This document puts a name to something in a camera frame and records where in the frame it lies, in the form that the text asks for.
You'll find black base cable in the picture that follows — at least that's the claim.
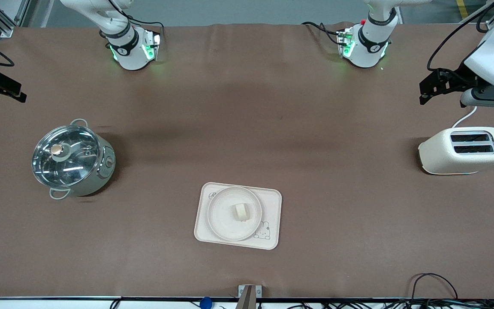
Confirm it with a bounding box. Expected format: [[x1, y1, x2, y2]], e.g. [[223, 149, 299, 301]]
[[302, 21, 344, 45], [125, 16, 165, 33]]

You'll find glass pot lid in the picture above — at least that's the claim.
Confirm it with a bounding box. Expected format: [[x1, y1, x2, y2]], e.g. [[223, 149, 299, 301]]
[[32, 124, 102, 188]]

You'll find white toaster cable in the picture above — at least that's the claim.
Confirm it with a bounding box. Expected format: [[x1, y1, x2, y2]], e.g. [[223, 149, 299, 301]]
[[452, 106, 478, 129]]

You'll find steel pot with glass lid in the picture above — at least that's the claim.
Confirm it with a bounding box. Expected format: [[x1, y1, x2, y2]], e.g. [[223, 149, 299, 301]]
[[32, 119, 117, 200]]

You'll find cream two-slot toaster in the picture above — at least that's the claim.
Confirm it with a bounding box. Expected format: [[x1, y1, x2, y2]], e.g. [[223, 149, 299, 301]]
[[418, 127, 494, 175]]

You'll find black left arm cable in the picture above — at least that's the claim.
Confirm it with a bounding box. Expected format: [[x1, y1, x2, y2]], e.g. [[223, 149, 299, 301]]
[[426, 0, 494, 71]]

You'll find black left base cable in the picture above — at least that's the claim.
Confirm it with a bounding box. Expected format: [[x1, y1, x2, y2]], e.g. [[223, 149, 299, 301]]
[[302, 21, 344, 45]]

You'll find brown tablecloth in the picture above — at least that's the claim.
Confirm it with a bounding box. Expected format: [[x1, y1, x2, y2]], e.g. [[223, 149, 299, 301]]
[[0, 21, 494, 299]]

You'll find cream rabbit print tray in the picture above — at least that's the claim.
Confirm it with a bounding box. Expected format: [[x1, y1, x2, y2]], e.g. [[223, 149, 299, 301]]
[[194, 182, 282, 250]]

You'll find small white steamed bun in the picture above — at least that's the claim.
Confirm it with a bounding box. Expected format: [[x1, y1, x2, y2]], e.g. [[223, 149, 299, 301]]
[[233, 203, 250, 221]]

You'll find black right base cable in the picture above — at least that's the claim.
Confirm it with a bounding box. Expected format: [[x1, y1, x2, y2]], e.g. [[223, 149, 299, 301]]
[[125, 16, 165, 33]]

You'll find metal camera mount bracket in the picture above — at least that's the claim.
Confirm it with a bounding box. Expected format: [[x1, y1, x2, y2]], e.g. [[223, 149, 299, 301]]
[[238, 285, 262, 309]]

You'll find aluminium frame profile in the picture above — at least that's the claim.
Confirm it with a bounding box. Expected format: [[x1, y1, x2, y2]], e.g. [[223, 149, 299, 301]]
[[0, 0, 31, 38]]

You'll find cream round plate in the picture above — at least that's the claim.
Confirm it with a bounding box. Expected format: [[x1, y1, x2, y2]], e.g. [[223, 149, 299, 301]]
[[207, 186, 263, 241]]

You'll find black looped cable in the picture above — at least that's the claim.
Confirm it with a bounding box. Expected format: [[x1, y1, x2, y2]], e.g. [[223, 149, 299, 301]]
[[410, 273, 458, 301]]

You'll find black cable bundle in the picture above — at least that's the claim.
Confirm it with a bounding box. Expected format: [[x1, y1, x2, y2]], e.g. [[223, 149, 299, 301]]
[[290, 300, 494, 309]]

